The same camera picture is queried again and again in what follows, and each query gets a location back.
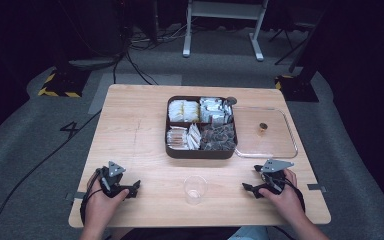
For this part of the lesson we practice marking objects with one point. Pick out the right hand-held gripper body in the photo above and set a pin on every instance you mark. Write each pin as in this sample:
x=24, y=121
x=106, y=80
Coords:
x=273, y=175

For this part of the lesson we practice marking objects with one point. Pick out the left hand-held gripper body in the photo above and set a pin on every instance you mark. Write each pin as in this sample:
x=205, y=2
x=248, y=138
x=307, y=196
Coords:
x=110, y=182

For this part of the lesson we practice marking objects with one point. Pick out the person's left hand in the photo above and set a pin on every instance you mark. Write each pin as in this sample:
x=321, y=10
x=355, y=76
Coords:
x=100, y=205

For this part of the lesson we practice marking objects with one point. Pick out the person's right hand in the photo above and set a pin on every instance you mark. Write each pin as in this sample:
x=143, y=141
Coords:
x=285, y=200

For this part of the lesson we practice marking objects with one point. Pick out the clear box lid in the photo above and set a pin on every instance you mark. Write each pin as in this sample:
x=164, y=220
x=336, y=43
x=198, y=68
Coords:
x=270, y=140

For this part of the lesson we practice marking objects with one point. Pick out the grey tape strip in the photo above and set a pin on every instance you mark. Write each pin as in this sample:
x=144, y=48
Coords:
x=316, y=187
x=75, y=195

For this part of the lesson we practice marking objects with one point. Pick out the person's blue jeans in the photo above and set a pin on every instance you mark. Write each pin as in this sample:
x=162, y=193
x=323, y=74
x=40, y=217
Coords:
x=250, y=233

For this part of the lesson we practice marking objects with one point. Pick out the pile of dark packets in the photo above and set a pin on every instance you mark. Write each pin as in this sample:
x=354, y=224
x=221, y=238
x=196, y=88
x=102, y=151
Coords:
x=218, y=137

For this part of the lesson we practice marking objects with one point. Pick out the clear plastic cup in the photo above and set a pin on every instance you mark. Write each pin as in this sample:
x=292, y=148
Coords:
x=195, y=190

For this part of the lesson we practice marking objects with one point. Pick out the brown compartment box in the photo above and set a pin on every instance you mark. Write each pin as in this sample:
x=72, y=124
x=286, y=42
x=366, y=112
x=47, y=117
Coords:
x=200, y=153

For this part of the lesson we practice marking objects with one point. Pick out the pile of white stick sachets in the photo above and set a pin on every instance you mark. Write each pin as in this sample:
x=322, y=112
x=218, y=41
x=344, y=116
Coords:
x=183, y=137

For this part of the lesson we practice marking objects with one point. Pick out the pile of silver packets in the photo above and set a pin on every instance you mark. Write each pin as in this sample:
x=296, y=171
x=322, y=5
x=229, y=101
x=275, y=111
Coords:
x=215, y=110

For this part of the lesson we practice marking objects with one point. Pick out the round grey knob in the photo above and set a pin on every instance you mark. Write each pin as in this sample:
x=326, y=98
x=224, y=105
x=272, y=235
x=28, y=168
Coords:
x=230, y=100

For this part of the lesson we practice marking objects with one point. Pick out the pile of white yellow packets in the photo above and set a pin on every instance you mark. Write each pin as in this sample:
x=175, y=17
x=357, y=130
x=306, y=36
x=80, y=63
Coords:
x=183, y=111

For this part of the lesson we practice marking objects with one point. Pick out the yellow black striped stand base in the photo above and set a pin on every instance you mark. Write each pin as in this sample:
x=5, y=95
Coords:
x=63, y=85
x=295, y=87

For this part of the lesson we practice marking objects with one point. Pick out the black tripod stand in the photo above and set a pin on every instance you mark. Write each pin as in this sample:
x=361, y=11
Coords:
x=288, y=43

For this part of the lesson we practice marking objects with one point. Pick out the white metal table frame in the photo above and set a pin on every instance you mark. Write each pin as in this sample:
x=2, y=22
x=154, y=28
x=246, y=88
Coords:
x=225, y=13

